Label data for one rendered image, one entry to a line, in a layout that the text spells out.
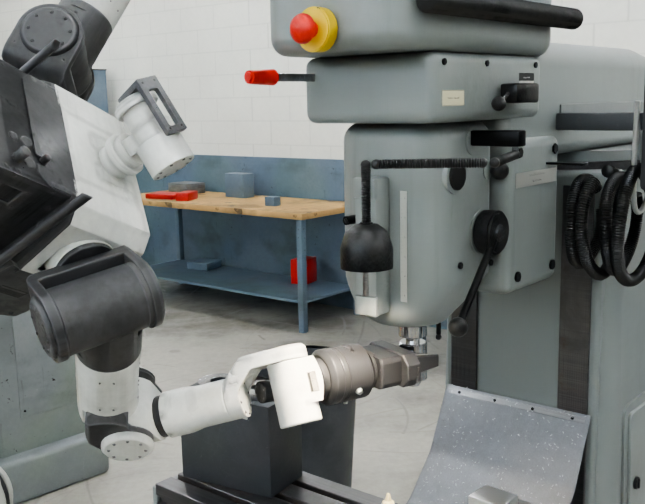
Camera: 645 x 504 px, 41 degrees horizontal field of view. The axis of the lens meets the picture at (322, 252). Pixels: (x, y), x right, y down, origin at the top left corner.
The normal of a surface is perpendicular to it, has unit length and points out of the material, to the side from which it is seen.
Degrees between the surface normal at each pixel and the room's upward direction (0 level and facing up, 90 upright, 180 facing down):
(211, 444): 90
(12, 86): 58
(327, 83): 90
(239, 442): 90
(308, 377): 66
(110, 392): 130
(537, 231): 90
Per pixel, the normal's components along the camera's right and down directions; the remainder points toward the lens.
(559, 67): 0.77, 0.10
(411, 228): -0.39, 0.17
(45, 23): 0.13, -0.33
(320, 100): -0.64, 0.14
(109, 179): 0.79, -0.50
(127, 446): 0.11, 0.76
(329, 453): 0.51, 0.20
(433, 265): 0.18, 0.17
